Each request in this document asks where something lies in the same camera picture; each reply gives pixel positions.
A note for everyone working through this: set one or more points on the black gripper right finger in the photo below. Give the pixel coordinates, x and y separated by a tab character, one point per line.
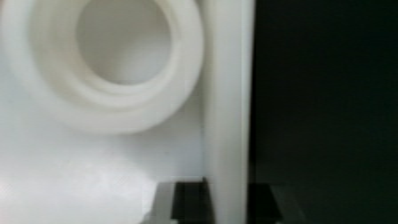
272	207

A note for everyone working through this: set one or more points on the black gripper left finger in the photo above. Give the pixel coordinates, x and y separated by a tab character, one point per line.
181	205

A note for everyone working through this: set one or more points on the white square table top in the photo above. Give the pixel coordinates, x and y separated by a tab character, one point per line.
124	96

